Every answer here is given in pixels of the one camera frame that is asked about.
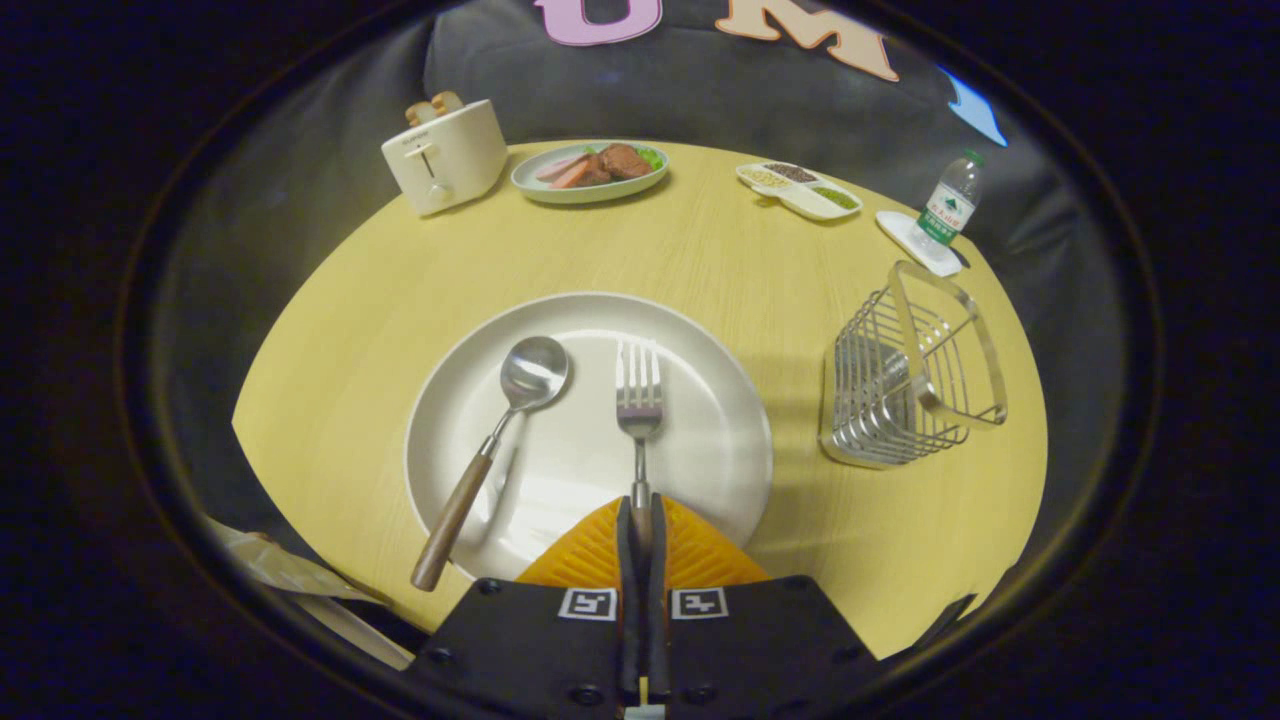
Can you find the sliced pink sausage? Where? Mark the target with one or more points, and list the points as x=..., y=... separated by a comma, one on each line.
x=572, y=172

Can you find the pale green food plate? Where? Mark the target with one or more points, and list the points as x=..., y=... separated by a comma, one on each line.
x=560, y=190

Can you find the green vegetables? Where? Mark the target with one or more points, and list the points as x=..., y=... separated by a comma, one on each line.
x=652, y=157

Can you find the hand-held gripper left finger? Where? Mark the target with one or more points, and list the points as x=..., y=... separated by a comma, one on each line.
x=628, y=560

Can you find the clear plastic water bottle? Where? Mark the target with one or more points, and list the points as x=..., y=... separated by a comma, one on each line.
x=947, y=210

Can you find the white coaster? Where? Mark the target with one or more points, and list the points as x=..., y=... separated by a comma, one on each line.
x=900, y=232

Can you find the brown meat piece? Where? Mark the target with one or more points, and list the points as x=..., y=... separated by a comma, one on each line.
x=623, y=160

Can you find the cream toaster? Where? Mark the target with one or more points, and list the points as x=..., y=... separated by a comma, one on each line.
x=455, y=155

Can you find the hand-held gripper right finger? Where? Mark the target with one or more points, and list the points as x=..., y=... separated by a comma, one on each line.
x=655, y=560

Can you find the toast slice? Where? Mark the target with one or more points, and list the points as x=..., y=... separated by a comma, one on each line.
x=447, y=102
x=420, y=113

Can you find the beige flat object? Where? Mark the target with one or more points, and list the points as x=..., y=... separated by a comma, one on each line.
x=290, y=575

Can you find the white divided condiment dish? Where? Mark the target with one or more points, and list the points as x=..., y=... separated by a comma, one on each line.
x=800, y=198

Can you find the large white round plate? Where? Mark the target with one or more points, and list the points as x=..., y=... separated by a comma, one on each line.
x=700, y=450

